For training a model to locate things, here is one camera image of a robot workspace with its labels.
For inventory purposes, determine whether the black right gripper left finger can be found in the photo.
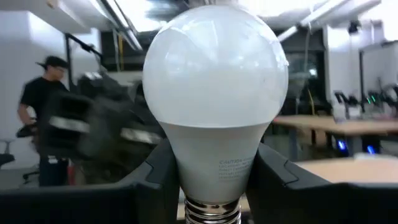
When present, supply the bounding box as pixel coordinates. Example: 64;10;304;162
0;139;180;224

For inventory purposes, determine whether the white LED lightbulb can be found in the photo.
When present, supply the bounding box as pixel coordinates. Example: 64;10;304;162
142;4;289;224

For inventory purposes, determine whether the person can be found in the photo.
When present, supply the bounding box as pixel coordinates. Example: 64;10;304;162
17;55;71;187

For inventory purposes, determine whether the wooden workbench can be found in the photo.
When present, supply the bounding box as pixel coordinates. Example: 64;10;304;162
272;114;398;161

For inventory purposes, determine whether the black office chair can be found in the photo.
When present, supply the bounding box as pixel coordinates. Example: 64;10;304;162
16;123;41;185
0;138;16;170

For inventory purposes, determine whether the black boom stand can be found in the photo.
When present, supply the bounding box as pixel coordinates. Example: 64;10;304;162
63;32;105;93

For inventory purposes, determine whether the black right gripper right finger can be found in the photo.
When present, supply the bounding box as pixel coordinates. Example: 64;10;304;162
245;142;398;224

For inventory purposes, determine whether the black computer with blue light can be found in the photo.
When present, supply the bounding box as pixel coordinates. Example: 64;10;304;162
335;138;349;154
362;142;379;156

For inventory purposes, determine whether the background robot with green lights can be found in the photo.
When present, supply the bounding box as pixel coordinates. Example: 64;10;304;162
365;82;398;118

